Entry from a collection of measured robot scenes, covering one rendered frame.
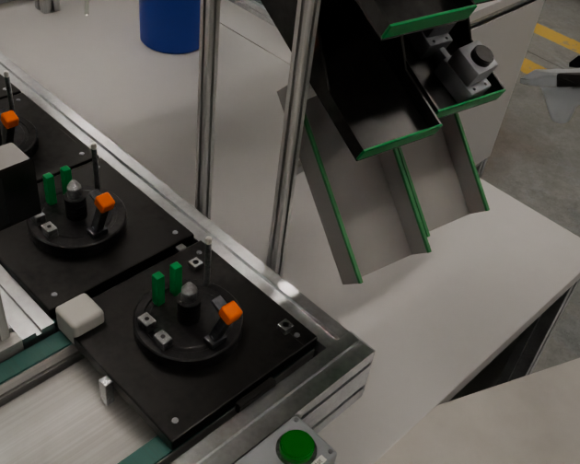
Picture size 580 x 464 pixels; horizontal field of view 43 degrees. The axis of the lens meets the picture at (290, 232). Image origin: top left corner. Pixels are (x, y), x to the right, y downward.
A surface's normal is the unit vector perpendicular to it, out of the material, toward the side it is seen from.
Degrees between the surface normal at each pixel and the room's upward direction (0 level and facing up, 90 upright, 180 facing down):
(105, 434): 0
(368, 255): 45
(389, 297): 0
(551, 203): 0
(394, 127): 25
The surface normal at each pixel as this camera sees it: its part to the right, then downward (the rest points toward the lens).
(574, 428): 0.11, -0.74
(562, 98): -0.59, 0.37
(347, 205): 0.47, -0.11
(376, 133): 0.33, -0.43
